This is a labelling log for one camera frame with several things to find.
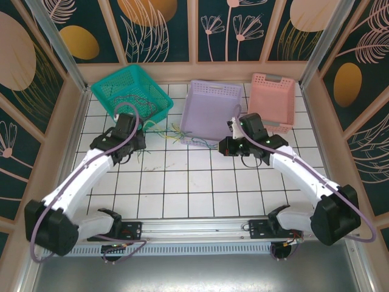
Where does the pink plastic basket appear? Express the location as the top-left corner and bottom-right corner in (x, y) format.
(246, 72), (296, 134)

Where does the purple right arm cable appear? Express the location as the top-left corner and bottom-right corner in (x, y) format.
(232, 104), (377, 262)

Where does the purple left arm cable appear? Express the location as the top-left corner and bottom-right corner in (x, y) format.
(29, 102), (149, 265)

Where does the grey metal tray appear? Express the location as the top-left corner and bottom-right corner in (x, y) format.
(18, 240), (376, 292)

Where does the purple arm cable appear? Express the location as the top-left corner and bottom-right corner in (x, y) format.
(29, 102), (149, 265)
(232, 104), (377, 262)

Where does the yellow cable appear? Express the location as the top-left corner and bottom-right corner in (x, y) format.
(164, 121), (195, 145)

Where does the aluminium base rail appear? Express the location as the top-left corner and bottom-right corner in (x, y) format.
(30, 216), (320, 244)

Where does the purple plastic basket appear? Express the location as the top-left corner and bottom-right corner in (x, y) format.
(180, 79), (244, 150)

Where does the green-yellow striped cable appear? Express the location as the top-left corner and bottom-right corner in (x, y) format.
(182, 136), (221, 150)
(135, 148), (152, 164)

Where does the slotted grey cable duct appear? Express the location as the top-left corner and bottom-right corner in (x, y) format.
(42, 245), (274, 257)

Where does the green plastic basket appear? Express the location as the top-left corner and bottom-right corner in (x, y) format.
(90, 64), (174, 132)

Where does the aluminium frame post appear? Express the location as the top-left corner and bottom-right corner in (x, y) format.
(24, 0), (91, 92)
(298, 0), (365, 89)

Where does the small coloured wire bundle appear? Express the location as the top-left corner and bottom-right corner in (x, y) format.
(284, 232), (305, 246)

